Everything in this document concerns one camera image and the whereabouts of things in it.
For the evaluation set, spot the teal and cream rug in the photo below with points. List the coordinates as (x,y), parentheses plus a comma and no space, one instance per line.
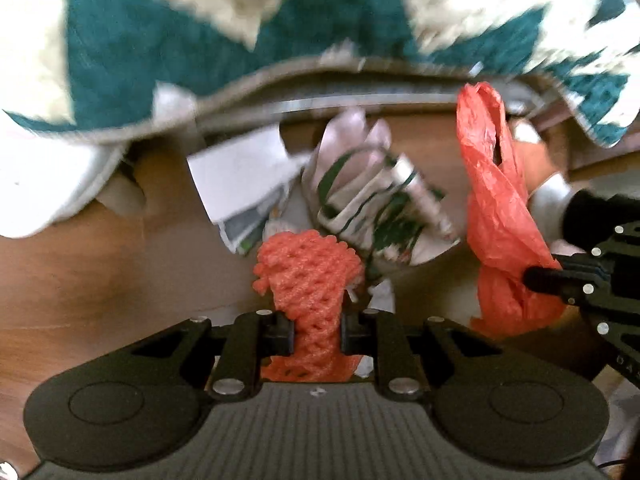
(165,45)

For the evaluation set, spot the orange foam fruit net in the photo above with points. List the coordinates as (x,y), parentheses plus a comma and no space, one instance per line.
(305,280)

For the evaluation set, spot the white paper sheet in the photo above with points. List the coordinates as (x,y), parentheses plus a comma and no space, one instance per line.
(240,175)

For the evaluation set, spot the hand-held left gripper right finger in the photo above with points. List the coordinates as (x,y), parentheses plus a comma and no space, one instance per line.
(353,336)

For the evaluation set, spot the small white paper scrap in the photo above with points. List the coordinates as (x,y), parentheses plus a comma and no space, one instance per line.
(382,294)

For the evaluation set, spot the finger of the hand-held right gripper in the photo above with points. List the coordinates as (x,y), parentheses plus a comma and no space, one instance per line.
(617,245)
(560,280)

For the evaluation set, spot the red plastic bag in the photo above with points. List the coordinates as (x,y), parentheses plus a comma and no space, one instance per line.
(492,200)

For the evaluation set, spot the white and green plastic bag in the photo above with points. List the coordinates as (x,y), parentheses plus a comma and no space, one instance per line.
(370,190)

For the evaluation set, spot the printed paper packaging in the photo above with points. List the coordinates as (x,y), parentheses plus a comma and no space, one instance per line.
(250,232)

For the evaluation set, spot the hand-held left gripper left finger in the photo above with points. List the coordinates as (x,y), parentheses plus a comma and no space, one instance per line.
(280,336)

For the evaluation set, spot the silver round container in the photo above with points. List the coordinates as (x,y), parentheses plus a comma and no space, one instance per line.
(550,200)

